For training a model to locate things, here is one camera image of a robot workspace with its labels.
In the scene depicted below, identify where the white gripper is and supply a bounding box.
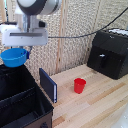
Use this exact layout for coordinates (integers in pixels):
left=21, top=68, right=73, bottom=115
left=0, top=23, right=49, bottom=60

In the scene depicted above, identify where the blue plastic bowl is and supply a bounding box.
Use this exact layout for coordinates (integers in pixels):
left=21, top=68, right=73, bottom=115
left=0, top=47, right=28, bottom=68

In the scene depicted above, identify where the red plastic cup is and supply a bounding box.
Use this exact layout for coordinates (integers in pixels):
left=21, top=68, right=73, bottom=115
left=73, top=77, right=87, bottom=95

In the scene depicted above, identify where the dark blue flat board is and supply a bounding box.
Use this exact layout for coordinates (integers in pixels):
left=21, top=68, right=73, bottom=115
left=38, top=67, right=58, bottom=104

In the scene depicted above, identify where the beige perforated screen panel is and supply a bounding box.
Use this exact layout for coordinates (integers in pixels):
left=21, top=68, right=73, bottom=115
left=6, top=0, right=128, bottom=81

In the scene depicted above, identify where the black fabric storage bin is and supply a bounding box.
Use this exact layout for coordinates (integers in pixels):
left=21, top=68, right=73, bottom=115
left=0, top=60, right=55, bottom=128

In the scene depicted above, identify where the black hard case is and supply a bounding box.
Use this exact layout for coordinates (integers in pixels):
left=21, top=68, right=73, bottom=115
left=87, top=28, right=128, bottom=80

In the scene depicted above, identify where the black cable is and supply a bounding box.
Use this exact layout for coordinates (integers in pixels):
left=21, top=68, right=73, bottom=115
left=47, top=7, right=128, bottom=39

